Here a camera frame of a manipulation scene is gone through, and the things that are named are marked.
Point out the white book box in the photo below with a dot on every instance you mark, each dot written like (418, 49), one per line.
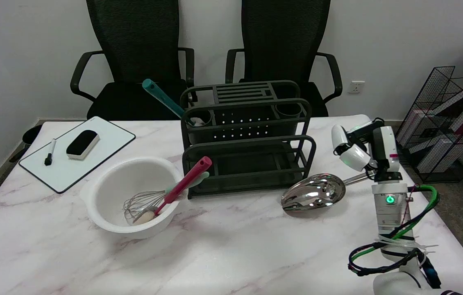
(440, 153)

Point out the white plastic mixing bowl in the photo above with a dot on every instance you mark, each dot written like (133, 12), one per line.
(108, 192)

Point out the white wall socket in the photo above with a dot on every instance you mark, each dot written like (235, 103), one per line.
(355, 87)

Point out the black mesh office chair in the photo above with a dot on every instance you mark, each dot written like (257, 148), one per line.
(137, 37)
(284, 37)

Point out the small white whiteboard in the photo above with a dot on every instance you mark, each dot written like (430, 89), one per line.
(104, 137)

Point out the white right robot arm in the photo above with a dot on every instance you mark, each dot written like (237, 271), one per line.
(389, 217)

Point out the shiny steel scoop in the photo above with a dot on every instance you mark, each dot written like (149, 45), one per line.
(313, 192)

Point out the black whiteboard marker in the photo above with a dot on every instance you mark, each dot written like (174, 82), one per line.
(50, 153)

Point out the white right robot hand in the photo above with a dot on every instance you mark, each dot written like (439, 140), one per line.
(384, 143)

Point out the black round floor object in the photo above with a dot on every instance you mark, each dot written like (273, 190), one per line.
(31, 134)

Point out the black and white eraser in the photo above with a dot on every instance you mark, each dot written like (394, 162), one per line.
(82, 143)

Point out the dark green dish rack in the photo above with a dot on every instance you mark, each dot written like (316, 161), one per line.
(231, 180)

